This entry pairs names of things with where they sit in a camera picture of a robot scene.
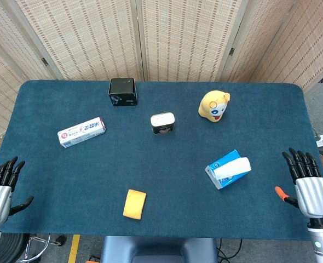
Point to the chrome stool base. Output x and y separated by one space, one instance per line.
38 246

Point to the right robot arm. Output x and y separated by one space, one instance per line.
322 241

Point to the black can with white lid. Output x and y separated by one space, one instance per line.
162 123

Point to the yellow plush toy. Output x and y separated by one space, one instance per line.
213 106

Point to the yellow sponge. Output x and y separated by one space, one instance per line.
134 204

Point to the blue felt table mat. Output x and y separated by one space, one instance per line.
150 164

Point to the white toothpaste box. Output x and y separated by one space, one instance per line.
81 132

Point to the black cube box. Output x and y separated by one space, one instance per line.
122 92

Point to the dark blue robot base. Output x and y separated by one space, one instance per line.
158 250

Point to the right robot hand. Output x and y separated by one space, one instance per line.
312 195

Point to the blue tissue pack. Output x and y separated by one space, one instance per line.
227 170

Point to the folding bamboo screen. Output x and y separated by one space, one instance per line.
161 38

